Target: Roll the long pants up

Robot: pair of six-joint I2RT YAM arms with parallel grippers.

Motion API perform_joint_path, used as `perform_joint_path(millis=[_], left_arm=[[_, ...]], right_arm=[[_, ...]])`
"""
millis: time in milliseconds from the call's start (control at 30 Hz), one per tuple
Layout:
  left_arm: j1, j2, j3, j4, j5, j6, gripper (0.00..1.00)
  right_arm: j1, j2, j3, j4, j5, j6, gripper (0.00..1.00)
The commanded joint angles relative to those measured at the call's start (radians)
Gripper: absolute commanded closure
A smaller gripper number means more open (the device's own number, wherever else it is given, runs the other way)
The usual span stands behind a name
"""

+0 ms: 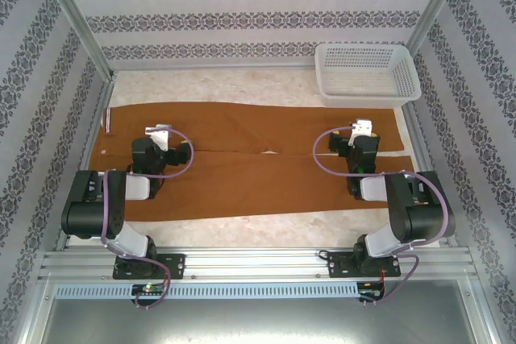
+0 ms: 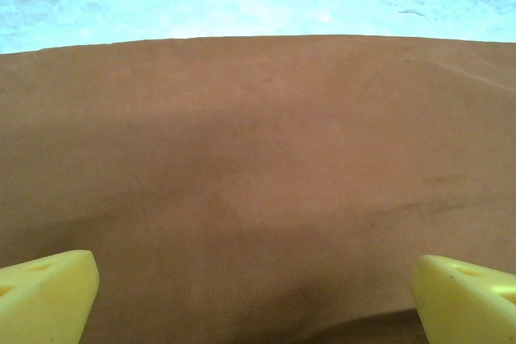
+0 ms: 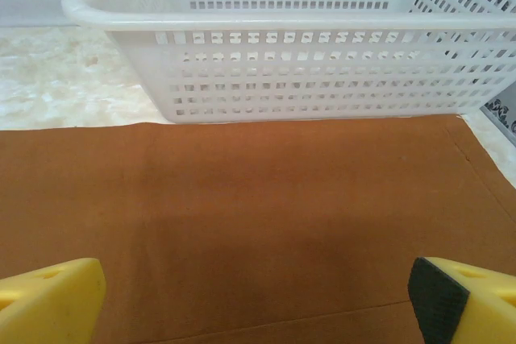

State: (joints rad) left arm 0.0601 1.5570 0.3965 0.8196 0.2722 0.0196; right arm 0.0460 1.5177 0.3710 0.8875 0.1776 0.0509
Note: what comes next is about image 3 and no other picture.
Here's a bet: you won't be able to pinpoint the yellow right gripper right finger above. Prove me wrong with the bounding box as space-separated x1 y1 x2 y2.
407 255 516 344

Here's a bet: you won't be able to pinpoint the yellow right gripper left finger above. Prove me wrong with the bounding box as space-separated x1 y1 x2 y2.
0 257 107 344

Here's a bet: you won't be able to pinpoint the brown long pants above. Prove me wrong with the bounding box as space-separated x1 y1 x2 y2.
0 113 516 344

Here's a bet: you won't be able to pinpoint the white perforated plastic basket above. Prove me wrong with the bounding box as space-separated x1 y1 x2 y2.
60 0 516 126

